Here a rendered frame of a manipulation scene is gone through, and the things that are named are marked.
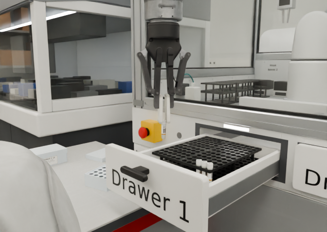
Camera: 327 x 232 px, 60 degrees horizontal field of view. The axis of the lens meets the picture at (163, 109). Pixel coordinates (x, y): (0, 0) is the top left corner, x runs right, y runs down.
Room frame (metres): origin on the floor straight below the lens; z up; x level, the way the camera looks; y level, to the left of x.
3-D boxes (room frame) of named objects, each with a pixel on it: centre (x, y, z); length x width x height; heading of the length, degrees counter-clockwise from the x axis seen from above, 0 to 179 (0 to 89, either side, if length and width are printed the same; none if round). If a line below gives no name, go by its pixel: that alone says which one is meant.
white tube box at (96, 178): (0.82, 0.16, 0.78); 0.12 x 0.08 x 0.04; 151
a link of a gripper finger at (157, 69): (0.68, 0.01, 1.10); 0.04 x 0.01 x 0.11; 11
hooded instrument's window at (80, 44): (2.23, 0.76, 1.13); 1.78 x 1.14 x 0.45; 45
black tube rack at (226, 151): (0.69, -0.11, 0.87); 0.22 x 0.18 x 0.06; 135
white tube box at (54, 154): (0.98, 0.43, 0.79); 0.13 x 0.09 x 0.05; 135
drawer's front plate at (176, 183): (0.55, 0.03, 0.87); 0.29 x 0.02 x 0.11; 45
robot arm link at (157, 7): (0.68, 0.00, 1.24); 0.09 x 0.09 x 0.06
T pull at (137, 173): (0.53, 0.05, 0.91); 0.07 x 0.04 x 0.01; 45
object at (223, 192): (0.70, -0.12, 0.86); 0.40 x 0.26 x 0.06; 135
